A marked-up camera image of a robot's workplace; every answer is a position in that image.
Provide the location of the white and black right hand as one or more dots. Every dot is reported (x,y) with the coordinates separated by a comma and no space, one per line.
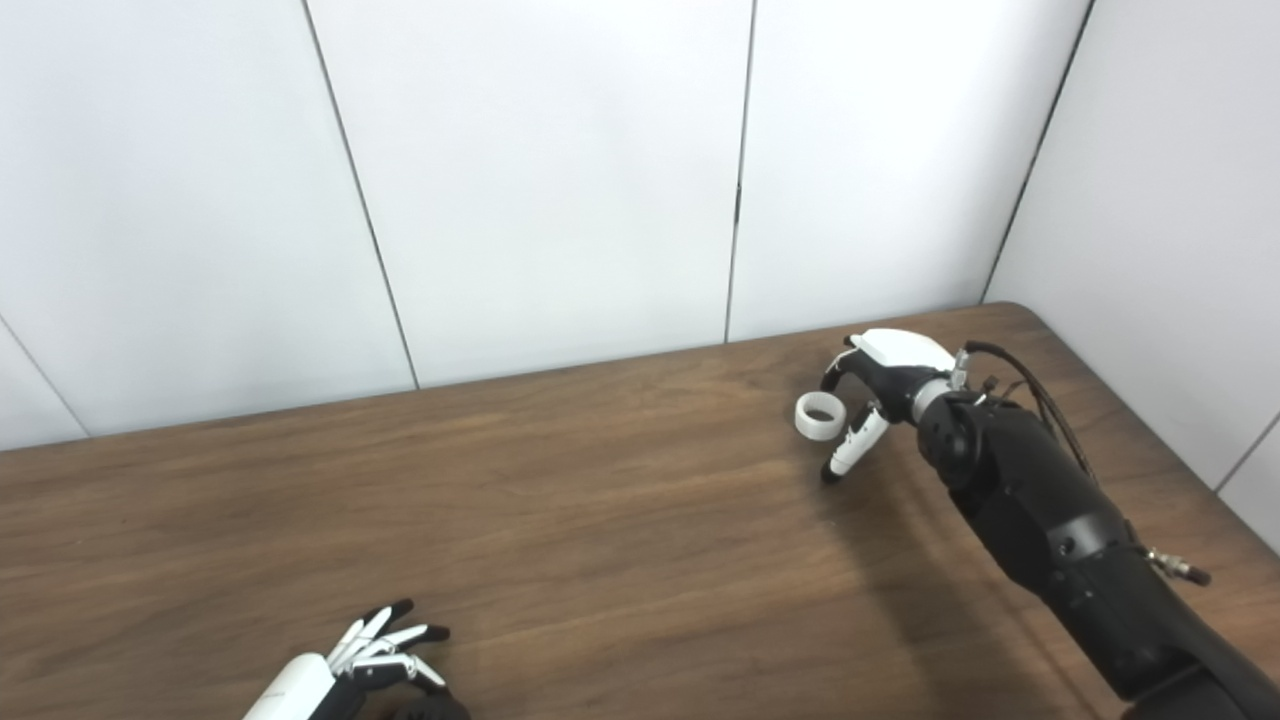
(900,360)

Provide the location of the round black part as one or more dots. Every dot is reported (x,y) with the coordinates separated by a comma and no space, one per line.
(432,710)

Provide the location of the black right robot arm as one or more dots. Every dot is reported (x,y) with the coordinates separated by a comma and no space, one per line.
(1070,540)

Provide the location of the white and black left hand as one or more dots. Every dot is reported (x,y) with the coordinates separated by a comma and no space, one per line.
(300,690)

